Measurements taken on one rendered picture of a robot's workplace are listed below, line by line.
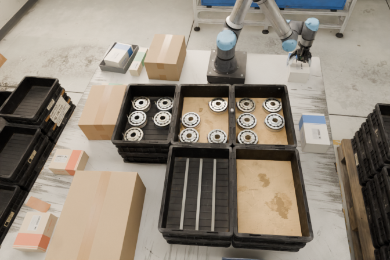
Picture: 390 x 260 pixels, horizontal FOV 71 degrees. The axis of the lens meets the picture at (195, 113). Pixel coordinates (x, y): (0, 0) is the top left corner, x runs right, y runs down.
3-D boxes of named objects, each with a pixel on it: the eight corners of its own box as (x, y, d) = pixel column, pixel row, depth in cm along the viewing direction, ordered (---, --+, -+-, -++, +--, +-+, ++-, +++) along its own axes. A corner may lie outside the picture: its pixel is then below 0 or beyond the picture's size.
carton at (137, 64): (141, 53, 209) (140, 47, 204) (149, 54, 208) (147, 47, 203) (130, 75, 195) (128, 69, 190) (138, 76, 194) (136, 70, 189)
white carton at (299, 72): (286, 61, 193) (288, 51, 186) (303, 62, 191) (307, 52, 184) (287, 82, 181) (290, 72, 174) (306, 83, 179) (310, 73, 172)
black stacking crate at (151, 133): (133, 97, 168) (127, 84, 159) (180, 97, 165) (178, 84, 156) (117, 154, 144) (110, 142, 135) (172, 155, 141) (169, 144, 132)
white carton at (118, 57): (121, 51, 212) (117, 42, 204) (134, 54, 208) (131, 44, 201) (107, 68, 201) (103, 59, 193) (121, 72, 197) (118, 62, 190)
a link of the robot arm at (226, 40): (213, 57, 171) (213, 40, 160) (219, 43, 178) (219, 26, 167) (233, 61, 168) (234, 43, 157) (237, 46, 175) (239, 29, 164)
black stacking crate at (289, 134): (231, 98, 162) (231, 85, 153) (282, 98, 159) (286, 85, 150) (231, 157, 138) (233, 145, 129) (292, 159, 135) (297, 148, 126)
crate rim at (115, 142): (128, 86, 160) (127, 83, 158) (179, 86, 157) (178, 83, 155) (111, 144, 136) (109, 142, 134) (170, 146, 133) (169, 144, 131)
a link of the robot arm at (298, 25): (282, 28, 153) (302, 30, 150) (284, 15, 159) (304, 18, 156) (280, 39, 159) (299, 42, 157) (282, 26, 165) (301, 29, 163)
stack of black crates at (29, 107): (51, 109, 255) (24, 75, 219) (81, 112, 250) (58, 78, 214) (29, 146, 231) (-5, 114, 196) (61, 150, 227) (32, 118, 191)
